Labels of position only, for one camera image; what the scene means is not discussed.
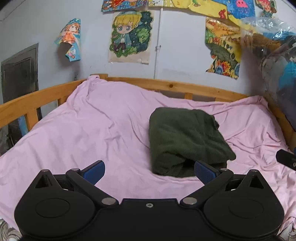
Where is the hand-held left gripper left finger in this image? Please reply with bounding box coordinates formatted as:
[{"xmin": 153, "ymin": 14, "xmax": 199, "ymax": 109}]
[{"xmin": 34, "ymin": 160, "xmax": 118, "ymax": 208}]

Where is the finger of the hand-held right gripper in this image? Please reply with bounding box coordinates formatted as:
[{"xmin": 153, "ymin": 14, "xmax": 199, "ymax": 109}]
[{"xmin": 276, "ymin": 149, "xmax": 296, "ymax": 172}]

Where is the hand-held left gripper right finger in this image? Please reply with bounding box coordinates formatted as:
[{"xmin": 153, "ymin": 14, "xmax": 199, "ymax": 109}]
[{"xmin": 180, "ymin": 160, "xmax": 265, "ymax": 208}]

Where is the dark green corduroy shirt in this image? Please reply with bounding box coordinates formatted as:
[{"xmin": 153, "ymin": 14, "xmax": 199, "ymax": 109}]
[{"xmin": 149, "ymin": 107, "xmax": 237, "ymax": 178}]

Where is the clear plastic bag of clothes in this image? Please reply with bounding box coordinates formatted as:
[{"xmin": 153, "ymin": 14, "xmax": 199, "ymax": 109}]
[{"xmin": 240, "ymin": 17, "xmax": 296, "ymax": 130}]

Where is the pink bed sheet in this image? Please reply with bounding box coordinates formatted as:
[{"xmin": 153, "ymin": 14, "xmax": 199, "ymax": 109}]
[{"xmin": 0, "ymin": 75, "xmax": 296, "ymax": 237}]

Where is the orange and blue cartoon poster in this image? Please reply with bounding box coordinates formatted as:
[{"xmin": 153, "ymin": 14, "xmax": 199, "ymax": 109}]
[{"xmin": 101, "ymin": 0, "xmax": 148, "ymax": 12}]

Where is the wooden bed frame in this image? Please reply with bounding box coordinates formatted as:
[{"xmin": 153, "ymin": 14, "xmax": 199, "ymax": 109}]
[{"xmin": 0, "ymin": 74, "xmax": 296, "ymax": 153}]

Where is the dark grey wall panel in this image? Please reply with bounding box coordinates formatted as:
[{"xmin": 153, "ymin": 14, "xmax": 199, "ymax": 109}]
[{"xmin": 1, "ymin": 43, "xmax": 42, "ymax": 121}]

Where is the white wall pipe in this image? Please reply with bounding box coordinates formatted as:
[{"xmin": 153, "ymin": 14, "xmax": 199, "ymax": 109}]
[{"xmin": 154, "ymin": 8, "xmax": 162, "ymax": 79}]

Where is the colourful landscape wall poster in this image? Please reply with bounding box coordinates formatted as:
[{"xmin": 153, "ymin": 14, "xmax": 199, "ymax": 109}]
[{"xmin": 205, "ymin": 17, "xmax": 242, "ymax": 79}]

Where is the curled cartoon girl wall poster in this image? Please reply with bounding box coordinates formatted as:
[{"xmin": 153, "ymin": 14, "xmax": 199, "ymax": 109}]
[{"xmin": 54, "ymin": 19, "xmax": 82, "ymax": 62}]

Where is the blond cartoon child wall poster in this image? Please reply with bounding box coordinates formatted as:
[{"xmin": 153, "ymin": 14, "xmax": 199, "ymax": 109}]
[{"xmin": 109, "ymin": 10, "xmax": 155, "ymax": 64}]

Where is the small cartoon figure wall poster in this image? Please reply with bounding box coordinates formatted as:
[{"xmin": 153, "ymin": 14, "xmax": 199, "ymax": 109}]
[{"xmin": 255, "ymin": 0, "xmax": 277, "ymax": 18}]

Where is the blue jellyfish wall poster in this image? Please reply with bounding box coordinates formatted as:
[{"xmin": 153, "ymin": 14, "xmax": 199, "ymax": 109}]
[{"xmin": 218, "ymin": 0, "xmax": 256, "ymax": 27}]

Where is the yellow drawing wall poster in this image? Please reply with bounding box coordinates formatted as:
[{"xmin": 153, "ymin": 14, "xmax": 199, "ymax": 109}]
[{"xmin": 148, "ymin": 0, "xmax": 228, "ymax": 19}]

